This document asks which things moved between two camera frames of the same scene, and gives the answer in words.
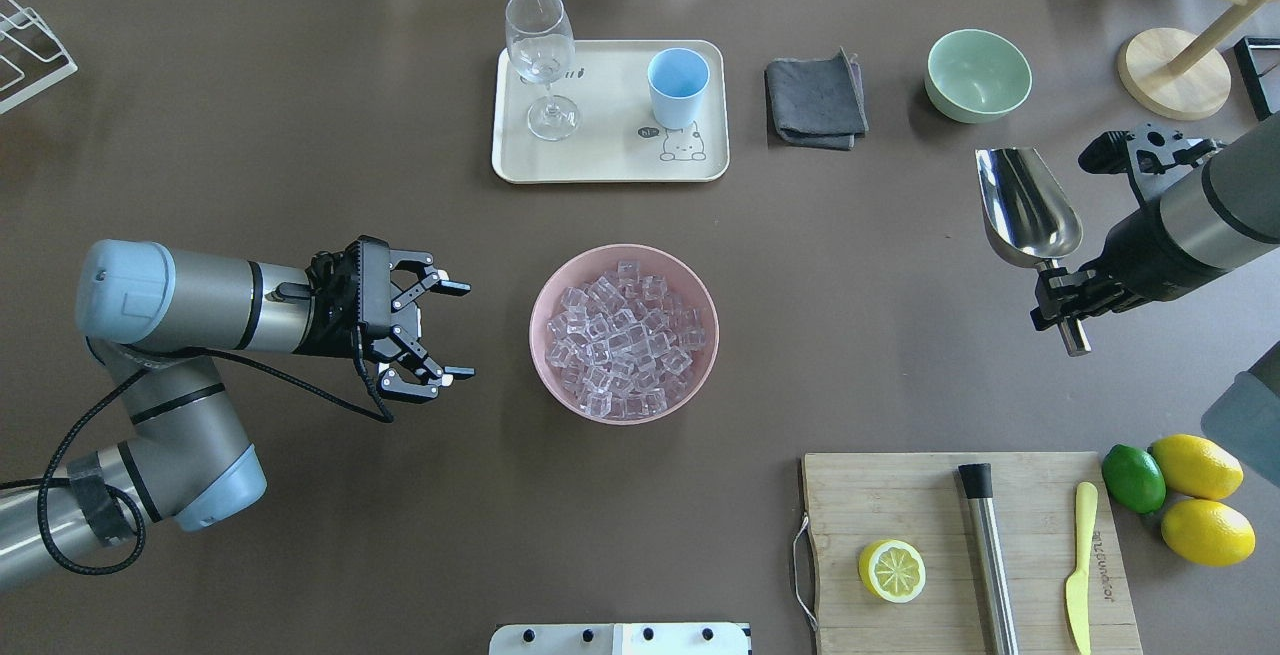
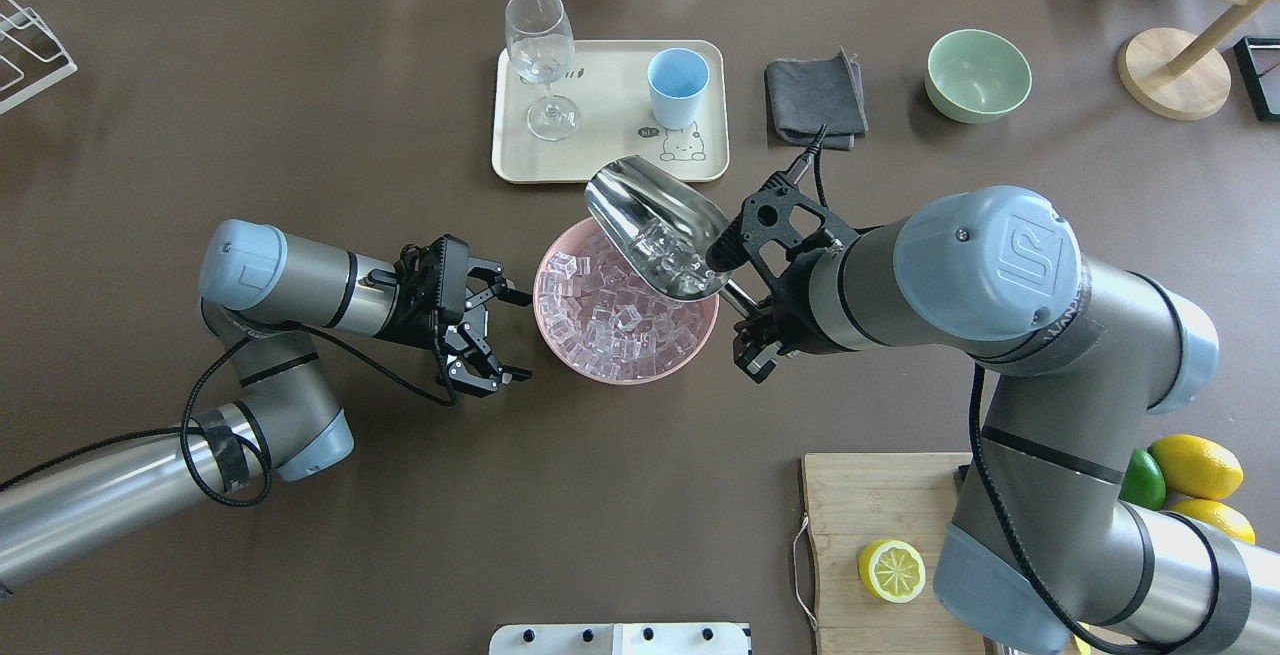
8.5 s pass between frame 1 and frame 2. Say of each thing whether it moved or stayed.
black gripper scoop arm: moved
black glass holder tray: stayed
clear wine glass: stayed
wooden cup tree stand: stayed
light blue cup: stayed
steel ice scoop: moved
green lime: stayed
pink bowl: moved
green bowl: stayed
